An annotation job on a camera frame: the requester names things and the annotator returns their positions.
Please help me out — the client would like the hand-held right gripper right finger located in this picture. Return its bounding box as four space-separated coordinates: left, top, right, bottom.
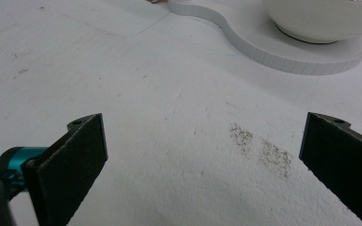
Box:
299 112 362 226

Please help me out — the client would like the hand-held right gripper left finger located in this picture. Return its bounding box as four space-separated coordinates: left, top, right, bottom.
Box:
23 113 108 226

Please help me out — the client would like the white round bowl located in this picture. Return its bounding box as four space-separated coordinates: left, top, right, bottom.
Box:
261 0 362 44

